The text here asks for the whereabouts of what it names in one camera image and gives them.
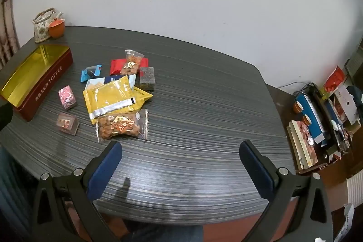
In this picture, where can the floral ceramic teapot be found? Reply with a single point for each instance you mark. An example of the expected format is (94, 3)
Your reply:
(41, 30)

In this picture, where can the dark square block packet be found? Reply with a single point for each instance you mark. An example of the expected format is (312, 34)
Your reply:
(147, 79)

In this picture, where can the white cardboard box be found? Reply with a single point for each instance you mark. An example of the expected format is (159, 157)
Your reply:
(347, 101)

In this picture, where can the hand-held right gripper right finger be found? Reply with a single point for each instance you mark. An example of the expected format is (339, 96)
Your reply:
(256, 171)

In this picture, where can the blue and white box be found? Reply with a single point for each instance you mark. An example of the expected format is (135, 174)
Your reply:
(314, 123)

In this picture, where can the small orange tea cup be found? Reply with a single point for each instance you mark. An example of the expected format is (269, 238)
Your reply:
(298, 107)
(306, 119)

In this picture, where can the dark blue cracker packet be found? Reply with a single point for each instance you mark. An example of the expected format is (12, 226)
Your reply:
(112, 79)

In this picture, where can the blue snack packet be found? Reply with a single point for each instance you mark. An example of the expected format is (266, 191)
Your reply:
(85, 74)

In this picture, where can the small clear bag orange snacks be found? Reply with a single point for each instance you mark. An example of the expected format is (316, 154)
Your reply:
(131, 62)

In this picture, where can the red tin box gold interior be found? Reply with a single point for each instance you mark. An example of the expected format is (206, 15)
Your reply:
(48, 83)

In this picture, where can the large yellow snack packet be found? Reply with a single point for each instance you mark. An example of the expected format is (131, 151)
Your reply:
(107, 100)

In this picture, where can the red snack packet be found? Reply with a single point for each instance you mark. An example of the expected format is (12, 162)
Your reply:
(116, 66)

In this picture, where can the brown clear candy box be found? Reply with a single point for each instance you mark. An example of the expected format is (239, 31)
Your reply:
(67, 123)

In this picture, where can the white ribbed panel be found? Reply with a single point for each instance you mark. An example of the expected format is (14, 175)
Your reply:
(356, 191)

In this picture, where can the pink patterned candy box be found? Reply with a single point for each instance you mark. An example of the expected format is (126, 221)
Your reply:
(67, 96)

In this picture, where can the small yellow snack packet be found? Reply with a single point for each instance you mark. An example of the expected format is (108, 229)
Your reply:
(141, 95)

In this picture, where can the book with pink cover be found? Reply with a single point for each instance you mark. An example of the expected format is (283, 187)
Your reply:
(307, 148)

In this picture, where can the large clear bag caramel nuts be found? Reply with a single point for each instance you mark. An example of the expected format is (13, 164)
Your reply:
(122, 125)

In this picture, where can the red and yellow bag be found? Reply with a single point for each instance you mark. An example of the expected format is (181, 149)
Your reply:
(334, 79)

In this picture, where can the orange lidded clay cup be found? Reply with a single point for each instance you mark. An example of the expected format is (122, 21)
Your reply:
(56, 29)

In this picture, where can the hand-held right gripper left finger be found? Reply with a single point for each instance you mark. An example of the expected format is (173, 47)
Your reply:
(105, 171)

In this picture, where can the white paper scrap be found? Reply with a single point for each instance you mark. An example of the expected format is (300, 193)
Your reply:
(347, 216)

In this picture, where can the striped floral curtain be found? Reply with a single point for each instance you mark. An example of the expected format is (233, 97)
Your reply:
(5, 32)

